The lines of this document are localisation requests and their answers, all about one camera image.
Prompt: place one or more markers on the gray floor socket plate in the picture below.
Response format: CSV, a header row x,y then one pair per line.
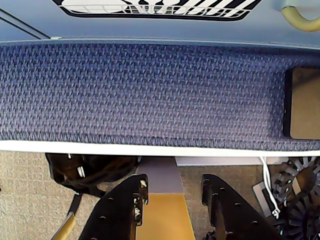
x,y
261,197

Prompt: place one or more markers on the black ribbed plastic object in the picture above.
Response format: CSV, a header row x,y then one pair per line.
x,y
300,200

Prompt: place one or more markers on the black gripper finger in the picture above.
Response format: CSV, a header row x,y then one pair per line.
x,y
115,212
235,215

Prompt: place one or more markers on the yellow flat board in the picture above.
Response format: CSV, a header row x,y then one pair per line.
x,y
165,220

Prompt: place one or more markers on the blue toy kitchen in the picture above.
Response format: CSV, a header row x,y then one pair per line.
x,y
150,27

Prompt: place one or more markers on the black bag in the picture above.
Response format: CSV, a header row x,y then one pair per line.
x,y
95,172

